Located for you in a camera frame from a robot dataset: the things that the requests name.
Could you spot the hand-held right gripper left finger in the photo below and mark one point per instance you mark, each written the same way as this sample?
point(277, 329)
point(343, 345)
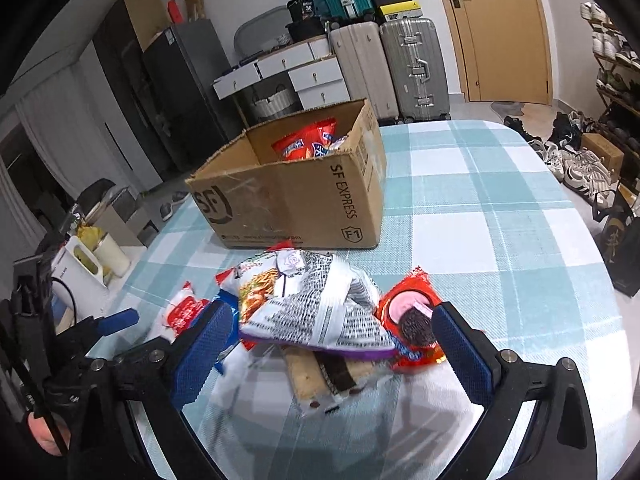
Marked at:
point(200, 350)

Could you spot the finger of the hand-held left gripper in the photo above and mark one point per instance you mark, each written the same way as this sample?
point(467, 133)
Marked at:
point(120, 321)

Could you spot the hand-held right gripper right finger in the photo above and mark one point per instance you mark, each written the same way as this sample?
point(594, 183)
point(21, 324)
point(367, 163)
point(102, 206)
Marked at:
point(462, 355)

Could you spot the red and white snack packet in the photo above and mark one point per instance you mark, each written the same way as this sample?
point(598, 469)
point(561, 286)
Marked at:
point(187, 312)

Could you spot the white packet blue print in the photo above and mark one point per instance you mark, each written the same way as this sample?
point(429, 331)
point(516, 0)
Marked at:
point(245, 375)

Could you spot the red cookie packet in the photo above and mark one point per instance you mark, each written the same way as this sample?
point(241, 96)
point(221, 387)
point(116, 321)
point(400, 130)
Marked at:
point(410, 320)

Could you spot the silver purple-edged noodle bag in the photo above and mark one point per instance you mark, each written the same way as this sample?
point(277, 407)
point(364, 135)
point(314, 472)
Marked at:
point(320, 305)

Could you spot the clear cracker packet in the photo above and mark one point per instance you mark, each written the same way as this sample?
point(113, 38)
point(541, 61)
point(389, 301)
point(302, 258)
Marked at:
point(325, 380)

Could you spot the red and blue snack bag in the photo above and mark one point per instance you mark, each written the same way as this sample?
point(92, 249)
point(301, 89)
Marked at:
point(305, 142)

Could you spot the silver red snack bag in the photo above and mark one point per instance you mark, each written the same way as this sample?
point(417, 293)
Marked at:
point(339, 143)

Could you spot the person's left hand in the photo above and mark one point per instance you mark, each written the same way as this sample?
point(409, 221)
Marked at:
point(45, 432)

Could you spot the white tumbler cup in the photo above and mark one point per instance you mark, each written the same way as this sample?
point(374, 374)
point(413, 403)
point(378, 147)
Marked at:
point(112, 257)

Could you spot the white holder yellow cloth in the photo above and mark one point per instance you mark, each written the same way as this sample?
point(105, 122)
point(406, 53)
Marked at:
point(85, 260)

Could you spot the grey trash bin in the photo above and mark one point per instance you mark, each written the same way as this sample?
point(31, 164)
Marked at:
point(115, 210)

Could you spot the grey slipper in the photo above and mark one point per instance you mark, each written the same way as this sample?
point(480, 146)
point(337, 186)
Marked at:
point(166, 210)
point(180, 197)

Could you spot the white curtain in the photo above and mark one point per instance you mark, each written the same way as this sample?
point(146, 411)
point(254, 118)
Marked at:
point(75, 135)

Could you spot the black bag gold print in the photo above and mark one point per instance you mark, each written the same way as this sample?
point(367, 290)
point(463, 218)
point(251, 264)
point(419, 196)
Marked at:
point(622, 245)

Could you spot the pile of sneakers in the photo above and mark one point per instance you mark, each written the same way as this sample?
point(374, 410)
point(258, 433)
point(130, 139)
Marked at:
point(575, 165)

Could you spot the dark wardrobe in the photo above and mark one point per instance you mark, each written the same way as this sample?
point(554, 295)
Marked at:
point(125, 85)

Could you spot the dark grey refrigerator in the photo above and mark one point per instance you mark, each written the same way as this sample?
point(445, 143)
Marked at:
point(190, 95)

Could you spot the small brown cardboard box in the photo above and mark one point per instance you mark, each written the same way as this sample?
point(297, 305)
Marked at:
point(602, 152)

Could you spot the grey door mat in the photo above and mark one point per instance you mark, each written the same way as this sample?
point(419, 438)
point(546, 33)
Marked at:
point(507, 109)

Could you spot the woven laundry basket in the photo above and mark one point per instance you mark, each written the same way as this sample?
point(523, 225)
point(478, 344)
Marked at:
point(272, 102)

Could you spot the silver suitcase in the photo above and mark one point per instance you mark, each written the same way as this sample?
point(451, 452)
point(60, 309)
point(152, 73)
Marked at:
point(415, 67)

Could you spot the white dresser with drawers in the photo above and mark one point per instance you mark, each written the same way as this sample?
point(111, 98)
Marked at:
point(310, 77)

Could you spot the wooden shoe rack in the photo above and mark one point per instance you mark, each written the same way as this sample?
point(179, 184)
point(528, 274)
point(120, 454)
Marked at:
point(625, 105)

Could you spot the beige suitcase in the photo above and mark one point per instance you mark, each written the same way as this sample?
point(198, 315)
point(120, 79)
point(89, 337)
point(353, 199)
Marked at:
point(365, 70)

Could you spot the tan cardboard box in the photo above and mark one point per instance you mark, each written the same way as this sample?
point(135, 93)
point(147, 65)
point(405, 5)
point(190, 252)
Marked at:
point(145, 17)

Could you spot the red box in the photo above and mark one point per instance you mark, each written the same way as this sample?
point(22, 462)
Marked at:
point(176, 10)

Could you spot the wooden door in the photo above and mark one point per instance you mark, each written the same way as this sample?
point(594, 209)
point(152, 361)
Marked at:
point(495, 35)

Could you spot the grey arched mirror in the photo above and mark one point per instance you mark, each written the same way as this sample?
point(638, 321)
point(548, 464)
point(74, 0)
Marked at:
point(257, 27)

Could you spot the brown paper box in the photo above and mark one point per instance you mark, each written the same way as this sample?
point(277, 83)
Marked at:
point(194, 5)

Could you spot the black storage box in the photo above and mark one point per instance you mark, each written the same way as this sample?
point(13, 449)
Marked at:
point(305, 30)

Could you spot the shoe rack with shoes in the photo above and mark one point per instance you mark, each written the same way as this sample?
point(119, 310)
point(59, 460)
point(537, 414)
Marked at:
point(607, 45)

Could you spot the black bag white print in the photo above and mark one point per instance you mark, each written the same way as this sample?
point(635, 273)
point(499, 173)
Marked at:
point(302, 9)

